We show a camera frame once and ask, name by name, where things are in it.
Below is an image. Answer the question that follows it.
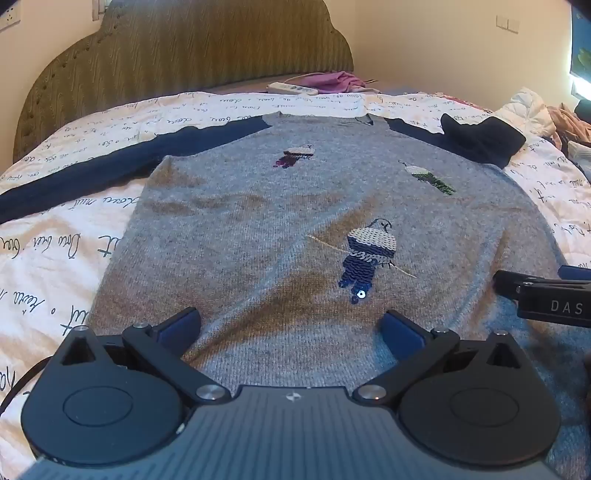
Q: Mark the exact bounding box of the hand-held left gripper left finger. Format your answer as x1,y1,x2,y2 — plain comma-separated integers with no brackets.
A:
53,307,232,408

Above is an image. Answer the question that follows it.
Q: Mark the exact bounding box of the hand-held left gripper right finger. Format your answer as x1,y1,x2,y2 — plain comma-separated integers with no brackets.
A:
353,309,529,407

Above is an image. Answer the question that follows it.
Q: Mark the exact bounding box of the grey sweater with navy sleeves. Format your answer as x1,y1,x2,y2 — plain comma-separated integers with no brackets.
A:
0,111,591,467

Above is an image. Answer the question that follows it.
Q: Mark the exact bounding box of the white script-printed blanket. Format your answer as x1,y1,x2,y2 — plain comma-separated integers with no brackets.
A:
0,88,591,480

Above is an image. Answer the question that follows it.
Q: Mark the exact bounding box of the peach cloth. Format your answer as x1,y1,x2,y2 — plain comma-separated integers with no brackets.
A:
547,104,591,148

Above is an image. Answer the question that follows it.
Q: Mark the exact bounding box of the pink cloth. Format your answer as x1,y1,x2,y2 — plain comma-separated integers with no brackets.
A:
300,70,379,93

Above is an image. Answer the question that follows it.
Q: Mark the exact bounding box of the white power strip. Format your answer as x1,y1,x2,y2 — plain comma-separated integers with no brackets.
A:
267,82,320,97

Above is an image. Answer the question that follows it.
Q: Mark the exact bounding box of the olive padded headboard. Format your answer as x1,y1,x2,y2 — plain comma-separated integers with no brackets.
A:
14,0,355,162

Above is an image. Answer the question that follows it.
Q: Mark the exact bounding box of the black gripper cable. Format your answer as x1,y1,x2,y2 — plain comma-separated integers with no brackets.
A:
0,356,52,414

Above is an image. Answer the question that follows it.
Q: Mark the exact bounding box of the wall poster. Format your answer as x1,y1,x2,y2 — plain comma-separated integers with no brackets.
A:
570,9,591,78

